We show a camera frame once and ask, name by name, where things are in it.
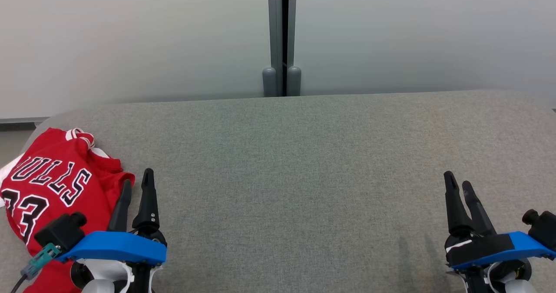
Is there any grey metal partition post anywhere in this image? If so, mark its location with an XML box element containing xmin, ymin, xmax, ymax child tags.
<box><xmin>262</xmin><ymin>0</ymin><xmax>302</xmax><ymax>98</ymax></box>

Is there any black cable with teal plug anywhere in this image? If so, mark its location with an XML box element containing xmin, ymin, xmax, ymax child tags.
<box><xmin>10</xmin><ymin>243</ymin><xmax>61</xmax><ymax>293</ymax></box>

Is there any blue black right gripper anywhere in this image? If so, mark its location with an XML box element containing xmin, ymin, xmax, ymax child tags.
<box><xmin>443</xmin><ymin>171</ymin><xmax>556</xmax><ymax>271</ymax></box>

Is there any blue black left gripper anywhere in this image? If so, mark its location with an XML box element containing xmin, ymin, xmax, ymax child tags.
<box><xmin>56</xmin><ymin>168</ymin><xmax>167</xmax><ymax>293</ymax></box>

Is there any red Bulls jersey shirt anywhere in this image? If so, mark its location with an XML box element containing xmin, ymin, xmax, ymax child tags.
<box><xmin>0</xmin><ymin>128</ymin><xmax>135</xmax><ymax>293</ymax></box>

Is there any grey wall baseboard strip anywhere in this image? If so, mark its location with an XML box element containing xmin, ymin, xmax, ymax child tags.
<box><xmin>0</xmin><ymin>117</ymin><xmax>49</xmax><ymax>131</ymax></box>

